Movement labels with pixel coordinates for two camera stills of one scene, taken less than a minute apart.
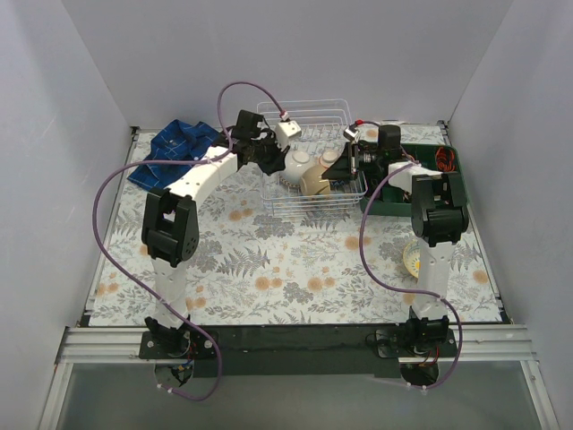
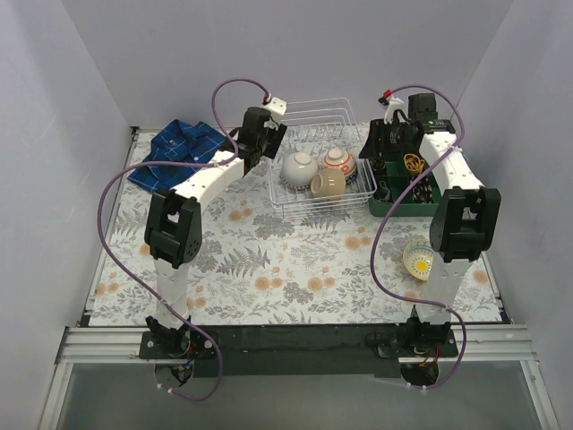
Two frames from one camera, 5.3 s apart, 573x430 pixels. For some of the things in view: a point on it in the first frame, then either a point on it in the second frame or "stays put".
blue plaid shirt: x=174 y=150 stays put
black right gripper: x=352 y=158 -> x=378 y=140
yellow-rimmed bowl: x=412 y=259 stays put
